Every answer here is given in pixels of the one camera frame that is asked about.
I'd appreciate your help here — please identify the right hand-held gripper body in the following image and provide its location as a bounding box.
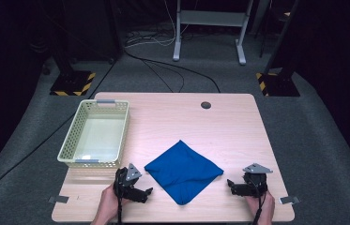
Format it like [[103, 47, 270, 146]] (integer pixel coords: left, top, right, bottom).
[[241, 162, 274, 199]]

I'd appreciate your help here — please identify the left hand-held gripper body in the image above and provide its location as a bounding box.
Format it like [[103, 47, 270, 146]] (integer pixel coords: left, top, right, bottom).
[[113, 162, 143, 197]]

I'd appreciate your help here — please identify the blue shirt with white print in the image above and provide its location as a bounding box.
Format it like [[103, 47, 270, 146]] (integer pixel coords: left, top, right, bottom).
[[144, 139, 225, 206]]

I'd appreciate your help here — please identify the person's right hand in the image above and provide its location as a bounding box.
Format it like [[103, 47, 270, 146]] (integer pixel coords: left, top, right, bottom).
[[245, 190, 276, 218]]

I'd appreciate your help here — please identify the person's left hand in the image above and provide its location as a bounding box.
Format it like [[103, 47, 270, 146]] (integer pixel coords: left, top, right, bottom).
[[99, 183, 130, 218]]

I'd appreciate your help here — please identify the grey tape piece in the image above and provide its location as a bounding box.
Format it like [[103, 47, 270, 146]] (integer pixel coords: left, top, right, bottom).
[[279, 195, 301, 205], [48, 195, 70, 205]]

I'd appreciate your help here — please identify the cream plastic basket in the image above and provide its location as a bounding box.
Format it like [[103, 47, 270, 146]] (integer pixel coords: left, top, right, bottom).
[[56, 98, 130, 170]]

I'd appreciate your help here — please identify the black stand with striped base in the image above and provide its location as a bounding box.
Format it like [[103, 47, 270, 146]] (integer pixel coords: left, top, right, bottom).
[[49, 0, 97, 98], [255, 0, 301, 98]]

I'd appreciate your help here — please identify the white metal stand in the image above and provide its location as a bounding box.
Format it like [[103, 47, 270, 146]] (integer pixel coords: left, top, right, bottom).
[[172, 0, 255, 67]]

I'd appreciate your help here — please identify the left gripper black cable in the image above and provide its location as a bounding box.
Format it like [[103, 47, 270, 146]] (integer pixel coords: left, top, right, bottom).
[[115, 168, 125, 225]]

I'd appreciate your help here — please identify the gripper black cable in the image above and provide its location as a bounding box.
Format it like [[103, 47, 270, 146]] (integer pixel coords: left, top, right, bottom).
[[251, 176, 266, 225], [115, 168, 125, 225]]

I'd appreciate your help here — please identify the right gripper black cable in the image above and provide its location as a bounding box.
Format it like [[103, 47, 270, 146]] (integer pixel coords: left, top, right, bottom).
[[251, 176, 266, 225]]

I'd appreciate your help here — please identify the long black floor cable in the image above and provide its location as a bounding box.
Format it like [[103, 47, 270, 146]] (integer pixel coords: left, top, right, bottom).
[[0, 58, 118, 225]]

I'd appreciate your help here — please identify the thin black floor cable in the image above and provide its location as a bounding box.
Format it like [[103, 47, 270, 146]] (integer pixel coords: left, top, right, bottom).
[[143, 59, 186, 94]]

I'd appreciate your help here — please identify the curved black floor cable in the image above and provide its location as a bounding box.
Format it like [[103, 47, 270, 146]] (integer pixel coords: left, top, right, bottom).
[[122, 49, 221, 94]]

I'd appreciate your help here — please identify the white floor cable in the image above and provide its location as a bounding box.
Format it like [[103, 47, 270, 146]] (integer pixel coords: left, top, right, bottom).
[[125, 0, 178, 49]]

